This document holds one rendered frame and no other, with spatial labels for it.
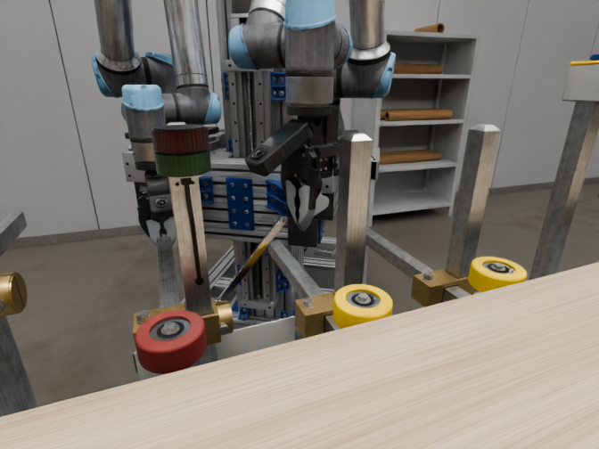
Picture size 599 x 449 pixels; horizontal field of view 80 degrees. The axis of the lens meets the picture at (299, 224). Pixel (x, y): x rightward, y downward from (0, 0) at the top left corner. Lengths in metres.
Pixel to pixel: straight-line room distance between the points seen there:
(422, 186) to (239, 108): 2.96
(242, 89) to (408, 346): 1.01
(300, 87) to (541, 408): 0.48
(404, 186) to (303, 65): 3.34
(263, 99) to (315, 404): 1.01
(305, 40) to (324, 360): 0.43
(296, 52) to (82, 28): 2.64
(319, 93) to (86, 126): 2.69
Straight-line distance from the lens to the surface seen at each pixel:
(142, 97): 0.80
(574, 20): 5.03
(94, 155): 3.18
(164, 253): 0.78
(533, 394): 0.45
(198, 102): 0.92
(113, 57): 1.20
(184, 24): 0.96
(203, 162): 0.41
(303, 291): 0.69
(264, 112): 1.24
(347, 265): 0.59
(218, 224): 1.25
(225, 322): 0.56
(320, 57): 0.58
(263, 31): 0.72
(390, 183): 3.76
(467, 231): 0.73
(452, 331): 0.49
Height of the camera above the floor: 1.18
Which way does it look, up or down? 21 degrees down
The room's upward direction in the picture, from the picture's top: straight up
